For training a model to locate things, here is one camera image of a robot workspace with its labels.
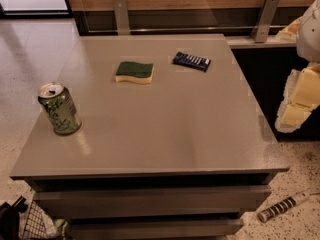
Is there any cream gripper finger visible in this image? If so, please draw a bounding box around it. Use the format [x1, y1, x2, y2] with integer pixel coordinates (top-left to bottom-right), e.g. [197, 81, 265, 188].
[275, 67, 320, 133]
[276, 17, 302, 43]

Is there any blue rxbar blueberry wrapper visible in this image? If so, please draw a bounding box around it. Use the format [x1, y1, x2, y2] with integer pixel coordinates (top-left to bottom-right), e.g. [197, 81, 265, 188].
[173, 52, 211, 72]

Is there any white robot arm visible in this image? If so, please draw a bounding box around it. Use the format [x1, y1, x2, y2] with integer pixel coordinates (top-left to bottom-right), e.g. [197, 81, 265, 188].
[275, 0, 320, 133]

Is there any green soda can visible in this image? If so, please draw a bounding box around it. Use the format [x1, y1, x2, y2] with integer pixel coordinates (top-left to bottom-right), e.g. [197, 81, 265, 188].
[38, 82, 82, 135]

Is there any grey drawer cabinet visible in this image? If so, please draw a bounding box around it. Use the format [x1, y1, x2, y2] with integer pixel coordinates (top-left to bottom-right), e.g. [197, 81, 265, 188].
[11, 34, 288, 226]

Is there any green and yellow sponge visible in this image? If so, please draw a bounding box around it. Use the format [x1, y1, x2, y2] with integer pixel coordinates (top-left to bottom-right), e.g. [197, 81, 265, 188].
[115, 61, 154, 84]

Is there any lower grey drawer front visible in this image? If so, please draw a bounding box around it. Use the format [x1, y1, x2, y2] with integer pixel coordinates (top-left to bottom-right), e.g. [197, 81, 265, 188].
[67, 219, 243, 240]

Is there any grey drawer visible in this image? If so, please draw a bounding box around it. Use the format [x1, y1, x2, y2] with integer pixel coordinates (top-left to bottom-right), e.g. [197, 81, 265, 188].
[67, 219, 243, 240]
[34, 185, 271, 219]

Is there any upper grey drawer front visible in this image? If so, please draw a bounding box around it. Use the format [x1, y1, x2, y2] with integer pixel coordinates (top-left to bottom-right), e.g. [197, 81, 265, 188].
[34, 185, 271, 219]

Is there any horizontal metal rail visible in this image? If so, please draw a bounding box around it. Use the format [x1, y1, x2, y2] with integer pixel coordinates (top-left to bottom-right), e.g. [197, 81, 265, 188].
[87, 25, 286, 36]

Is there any right metal wall bracket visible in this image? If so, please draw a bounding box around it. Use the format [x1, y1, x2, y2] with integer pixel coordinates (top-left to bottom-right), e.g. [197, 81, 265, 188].
[251, 0, 280, 43]

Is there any metal wall bracket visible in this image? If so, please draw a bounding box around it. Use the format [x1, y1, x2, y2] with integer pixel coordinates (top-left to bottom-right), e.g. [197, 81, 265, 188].
[251, 0, 280, 43]
[112, 0, 130, 35]

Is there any striped black white handle tool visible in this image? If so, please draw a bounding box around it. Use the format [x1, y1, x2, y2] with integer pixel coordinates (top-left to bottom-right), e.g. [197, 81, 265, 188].
[257, 192, 310, 223]

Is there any left metal wall bracket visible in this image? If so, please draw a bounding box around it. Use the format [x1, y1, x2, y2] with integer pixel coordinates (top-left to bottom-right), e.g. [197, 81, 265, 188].
[112, 0, 130, 35]

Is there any wire mesh basket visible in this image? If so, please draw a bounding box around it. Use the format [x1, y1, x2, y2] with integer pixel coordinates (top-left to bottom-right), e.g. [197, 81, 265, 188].
[19, 202, 48, 240]

